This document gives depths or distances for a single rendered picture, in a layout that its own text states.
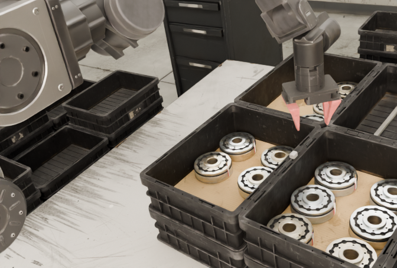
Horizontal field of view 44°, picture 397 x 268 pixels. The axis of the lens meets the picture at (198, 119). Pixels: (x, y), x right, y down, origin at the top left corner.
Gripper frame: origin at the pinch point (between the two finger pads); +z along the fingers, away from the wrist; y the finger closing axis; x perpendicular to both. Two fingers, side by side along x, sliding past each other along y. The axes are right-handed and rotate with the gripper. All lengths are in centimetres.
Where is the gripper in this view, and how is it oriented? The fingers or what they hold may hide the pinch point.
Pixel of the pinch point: (311, 123)
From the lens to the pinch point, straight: 107.0
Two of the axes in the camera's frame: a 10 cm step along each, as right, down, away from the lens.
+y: -9.8, 2.0, -0.1
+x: 1.1, 5.1, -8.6
